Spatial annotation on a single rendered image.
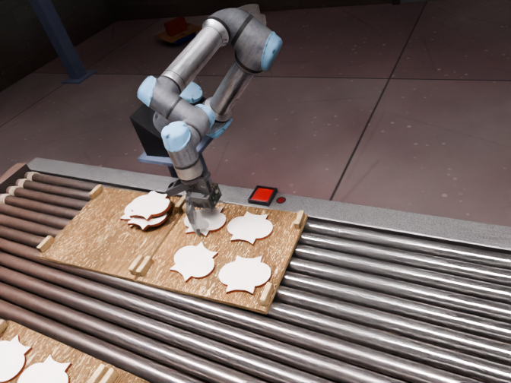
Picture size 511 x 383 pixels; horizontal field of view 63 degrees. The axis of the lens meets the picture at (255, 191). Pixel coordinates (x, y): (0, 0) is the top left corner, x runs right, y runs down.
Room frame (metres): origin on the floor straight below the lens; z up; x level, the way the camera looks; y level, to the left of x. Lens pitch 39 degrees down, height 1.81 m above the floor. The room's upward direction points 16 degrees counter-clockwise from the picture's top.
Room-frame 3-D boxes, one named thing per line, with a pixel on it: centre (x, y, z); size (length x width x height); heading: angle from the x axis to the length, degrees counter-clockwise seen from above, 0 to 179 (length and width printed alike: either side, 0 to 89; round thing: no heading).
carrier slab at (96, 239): (1.10, 0.49, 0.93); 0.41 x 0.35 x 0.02; 57
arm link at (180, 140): (0.99, 0.16, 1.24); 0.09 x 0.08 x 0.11; 148
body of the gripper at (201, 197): (0.98, 0.16, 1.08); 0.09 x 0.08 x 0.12; 58
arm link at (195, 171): (0.99, 0.16, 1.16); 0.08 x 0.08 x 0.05
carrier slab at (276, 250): (0.88, 0.13, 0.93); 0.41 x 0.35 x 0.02; 57
